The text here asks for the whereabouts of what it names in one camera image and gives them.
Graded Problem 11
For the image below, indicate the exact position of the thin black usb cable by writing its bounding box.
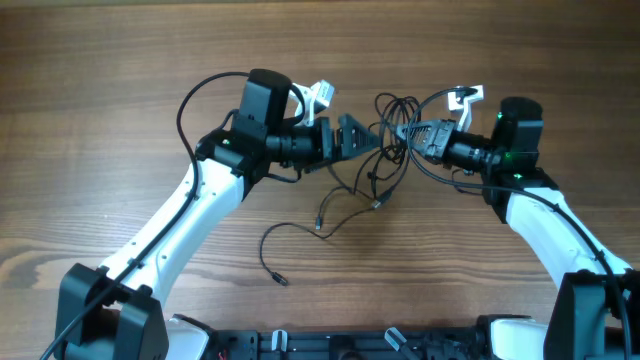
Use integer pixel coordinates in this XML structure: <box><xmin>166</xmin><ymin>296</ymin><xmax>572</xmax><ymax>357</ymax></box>
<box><xmin>258</xmin><ymin>164</ymin><xmax>386</xmax><ymax>288</ymax></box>

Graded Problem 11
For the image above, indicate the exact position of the black aluminium base frame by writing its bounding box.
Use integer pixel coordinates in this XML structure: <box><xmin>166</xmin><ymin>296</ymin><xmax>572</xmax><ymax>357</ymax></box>
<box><xmin>201</xmin><ymin>326</ymin><xmax>494</xmax><ymax>360</ymax></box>

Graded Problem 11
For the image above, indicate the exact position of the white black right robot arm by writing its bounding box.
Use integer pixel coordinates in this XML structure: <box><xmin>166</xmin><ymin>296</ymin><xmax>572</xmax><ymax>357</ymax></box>
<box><xmin>395</xmin><ymin>97</ymin><xmax>639</xmax><ymax>359</ymax></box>

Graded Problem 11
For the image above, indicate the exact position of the black right camera cable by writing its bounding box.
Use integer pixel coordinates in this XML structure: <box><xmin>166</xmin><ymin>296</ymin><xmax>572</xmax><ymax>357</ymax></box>
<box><xmin>405</xmin><ymin>87</ymin><xmax>634</xmax><ymax>360</ymax></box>

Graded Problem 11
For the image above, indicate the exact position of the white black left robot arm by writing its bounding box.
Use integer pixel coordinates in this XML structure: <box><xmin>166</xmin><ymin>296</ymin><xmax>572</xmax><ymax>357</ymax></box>
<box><xmin>44</xmin><ymin>69</ymin><xmax>379</xmax><ymax>359</ymax></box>

